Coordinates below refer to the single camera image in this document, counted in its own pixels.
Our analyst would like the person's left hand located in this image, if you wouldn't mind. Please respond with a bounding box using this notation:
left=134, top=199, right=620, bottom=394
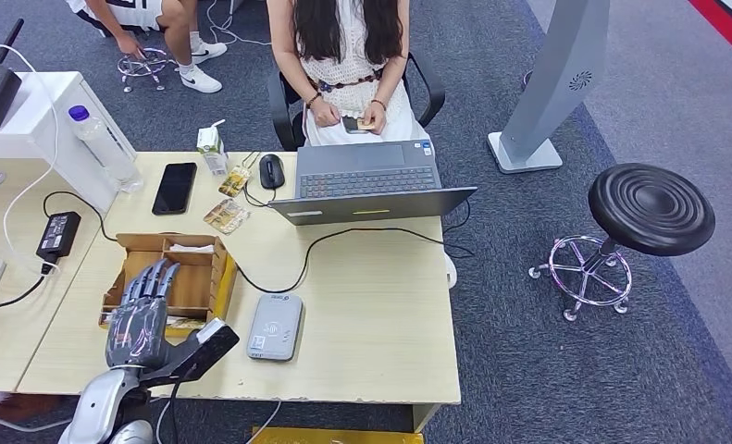
left=362, top=103, right=389, bottom=136

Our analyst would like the person's right hand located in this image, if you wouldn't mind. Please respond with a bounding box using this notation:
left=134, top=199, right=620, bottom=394
left=308, top=97, right=342, bottom=129

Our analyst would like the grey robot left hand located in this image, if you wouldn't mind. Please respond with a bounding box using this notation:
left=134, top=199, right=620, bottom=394
left=105, top=257, right=187, bottom=371

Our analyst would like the person's phone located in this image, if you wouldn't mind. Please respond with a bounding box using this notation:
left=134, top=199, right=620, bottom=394
left=341, top=116, right=378, bottom=135

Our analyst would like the hotel key card with lanyard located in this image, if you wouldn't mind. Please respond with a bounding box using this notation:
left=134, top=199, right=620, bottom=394
left=218, top=152, right=263, bottom=199

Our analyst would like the person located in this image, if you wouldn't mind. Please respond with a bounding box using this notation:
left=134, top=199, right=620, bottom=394
left=266, top=0, right=459, bottom=290
left=63, top=0, right=229, bottom=95

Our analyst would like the wooden card organiser box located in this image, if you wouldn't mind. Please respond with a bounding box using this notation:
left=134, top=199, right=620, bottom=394
left=98, top=232, right=239, bottom=339

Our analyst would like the grey card reader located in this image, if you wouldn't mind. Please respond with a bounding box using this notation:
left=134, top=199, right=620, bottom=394
left=245, top=292, right=304, bottom=363

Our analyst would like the black office chair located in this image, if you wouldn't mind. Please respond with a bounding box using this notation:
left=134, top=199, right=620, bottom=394
left=267, top=52, right=447, bottom=154

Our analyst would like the grey laptop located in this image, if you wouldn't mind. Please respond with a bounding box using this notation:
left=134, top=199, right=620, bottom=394
left=268, top=139, right=479, bottom=227

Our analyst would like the black computer mouse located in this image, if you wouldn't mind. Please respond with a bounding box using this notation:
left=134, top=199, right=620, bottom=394
left=258, top=154, right=286, bottom=191

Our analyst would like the small drink carton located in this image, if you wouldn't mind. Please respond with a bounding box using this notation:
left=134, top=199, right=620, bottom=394
left=196, top=119, right=230, bottom=179

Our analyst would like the black power adapter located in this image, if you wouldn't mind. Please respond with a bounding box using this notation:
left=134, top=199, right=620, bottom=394
left=35, top=211, right=83, bottom=263

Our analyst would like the black smartphone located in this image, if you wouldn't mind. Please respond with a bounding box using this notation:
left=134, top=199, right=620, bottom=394
left=151, top=162, right=199, bottom=216

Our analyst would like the clear water bottle blue cap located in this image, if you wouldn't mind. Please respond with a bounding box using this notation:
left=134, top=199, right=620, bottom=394
left=68, top=105, right=145, bottom=195

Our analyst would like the grey standing kiosk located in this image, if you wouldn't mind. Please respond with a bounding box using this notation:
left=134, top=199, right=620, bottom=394
left=487, top=0, right=612, bottom=175

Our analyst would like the chrome stool base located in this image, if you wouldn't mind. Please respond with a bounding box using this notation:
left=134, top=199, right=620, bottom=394
left=117, top=47, right=170, bottom=95

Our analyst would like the white desk partition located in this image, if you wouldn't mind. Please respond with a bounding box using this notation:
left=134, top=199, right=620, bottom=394
left=0, top=71, right=138, bottom=214

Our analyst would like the yellow floor tape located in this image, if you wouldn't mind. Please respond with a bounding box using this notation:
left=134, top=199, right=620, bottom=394
left=250, top=426, right=426, bottom=444

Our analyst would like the black round stool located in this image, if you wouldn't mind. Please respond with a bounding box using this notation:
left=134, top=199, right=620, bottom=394
left=527, top=163, right=717, bottom=324

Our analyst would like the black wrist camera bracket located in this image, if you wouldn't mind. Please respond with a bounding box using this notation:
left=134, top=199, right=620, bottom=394
left=138, top=325, right=241, bottom=389

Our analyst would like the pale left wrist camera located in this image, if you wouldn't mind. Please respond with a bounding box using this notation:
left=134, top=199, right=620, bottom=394
left=195, top=317, right=230, bottom=345

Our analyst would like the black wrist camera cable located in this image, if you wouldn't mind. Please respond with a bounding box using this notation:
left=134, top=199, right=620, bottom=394
left=167, top=380, right=183, bottom=444

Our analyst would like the black laptop power cable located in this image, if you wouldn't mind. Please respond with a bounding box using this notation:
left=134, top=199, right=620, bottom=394
left=236, top=197, right=476, bottom=294

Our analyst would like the white floor cable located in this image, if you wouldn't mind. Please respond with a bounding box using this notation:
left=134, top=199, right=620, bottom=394
left=205, top=0, right=275, bottom=48

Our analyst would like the black mouse cable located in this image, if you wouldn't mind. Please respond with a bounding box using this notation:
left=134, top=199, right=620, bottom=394
left=242, top=152, right=279, bottom=210

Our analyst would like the black mains cable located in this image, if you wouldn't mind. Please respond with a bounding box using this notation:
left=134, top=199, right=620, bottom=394
left=0, top=260, right=57, bottom=320

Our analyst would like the black adapter cable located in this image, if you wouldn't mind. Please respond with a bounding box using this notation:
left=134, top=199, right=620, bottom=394
left=42, top=191, right=121, bottom=243

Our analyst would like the white charging cable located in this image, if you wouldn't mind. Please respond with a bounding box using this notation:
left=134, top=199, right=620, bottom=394
left=0, top=44, right=61, bottom=274

